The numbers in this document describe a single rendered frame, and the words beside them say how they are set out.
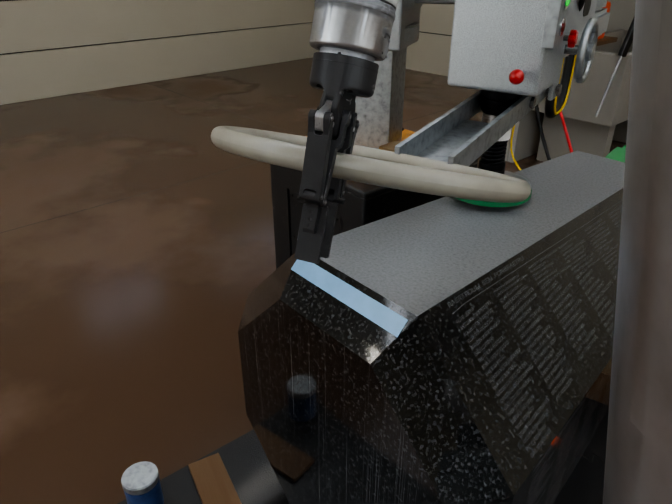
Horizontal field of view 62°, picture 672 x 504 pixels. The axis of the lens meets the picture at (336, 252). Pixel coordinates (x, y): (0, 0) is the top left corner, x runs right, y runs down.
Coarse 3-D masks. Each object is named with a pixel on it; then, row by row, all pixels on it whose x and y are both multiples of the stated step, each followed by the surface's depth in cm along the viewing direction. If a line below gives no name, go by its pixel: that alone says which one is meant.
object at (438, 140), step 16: (480, 96) 140; (528, 96) 136; (544, 96) 151; (448, 112) 126; (464, 112) 133; (512, 112) 128; (528, 112) 140; (432, 128) 119; (448, 128) 127; (464, 128) 129; (480, 128) 129; (496, 128) 120; (400, 144) 108; (416, 144) 114; (432, 144) 121; (448, 144) 120; (464, 144) 108; (480, 144) 114; (448, 160) 103; (464, 160) 108
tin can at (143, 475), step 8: (136, 464) 162; (144, 464) 162; (152, 464) 162; (128, 472) 159; (136, 472) 159; (144, 472) 159; (152, 472) 159; (128, 480) 157; (136, 480) 157; (144, 480) 157; (152, 480) 157; (128, 488) 155; (136, 488) 155; (144, 488) 155; (152, 488) 157; (160, 488) 162; (128, 496) 157; (136, 496) 156; (144, 496) 157; (152, 496) 158; (160, 496) 162
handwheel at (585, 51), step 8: (592, 24) 129; (584, 32) 128; (592, 32) 136; (584, 40) 128; (592, 40) 135; (568, 48) 136; (576, 48) 135; (584, 48) 128; (592, 48) 132; (576, 56) 130; (584, 56) 130; (592, 56) 135; (576, 64) 131; (584, 64) 136; (576, 72) 132; (584, 72) 137; (576, 80) 135; (584, 80) 138
